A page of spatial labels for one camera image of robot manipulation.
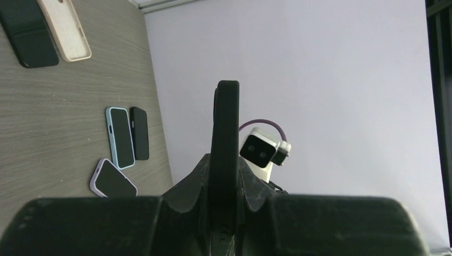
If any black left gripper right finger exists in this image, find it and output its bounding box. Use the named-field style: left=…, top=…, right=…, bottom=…
left=235, top=158, right=429, bottom=255

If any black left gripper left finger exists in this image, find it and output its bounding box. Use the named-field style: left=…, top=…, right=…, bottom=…
left=1, top=154, right=211, bottom=255

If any light blue cased phone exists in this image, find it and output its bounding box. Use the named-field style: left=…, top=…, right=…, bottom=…
left=105, top=107, right=135, bottom=170

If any beige phone case with ring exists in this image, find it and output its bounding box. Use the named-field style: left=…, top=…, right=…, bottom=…
left=37, top=0, right=92, bottom=62

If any lilac cased phone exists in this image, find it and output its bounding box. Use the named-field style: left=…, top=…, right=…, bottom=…
left=89, top=158, right=138, bottom=198

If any black phone from case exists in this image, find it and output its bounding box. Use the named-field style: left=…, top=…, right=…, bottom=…
left=1, top=0, right=59, bottom=69

